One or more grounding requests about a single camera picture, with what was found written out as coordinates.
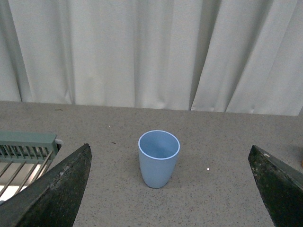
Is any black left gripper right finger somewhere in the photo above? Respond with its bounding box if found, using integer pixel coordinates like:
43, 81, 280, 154
248, 145, 303, 227

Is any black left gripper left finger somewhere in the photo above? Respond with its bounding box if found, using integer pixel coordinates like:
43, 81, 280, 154
0, 144, 92, 227

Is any green dish rack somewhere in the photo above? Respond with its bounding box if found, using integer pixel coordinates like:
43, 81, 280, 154
0, 131, 63, 203

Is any white pleated curtain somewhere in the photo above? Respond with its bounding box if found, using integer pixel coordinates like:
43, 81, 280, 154
0, 0, 303, 116

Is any blue plastic cup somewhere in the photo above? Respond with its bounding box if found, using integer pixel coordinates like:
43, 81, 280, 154
138, 130, 180, 189

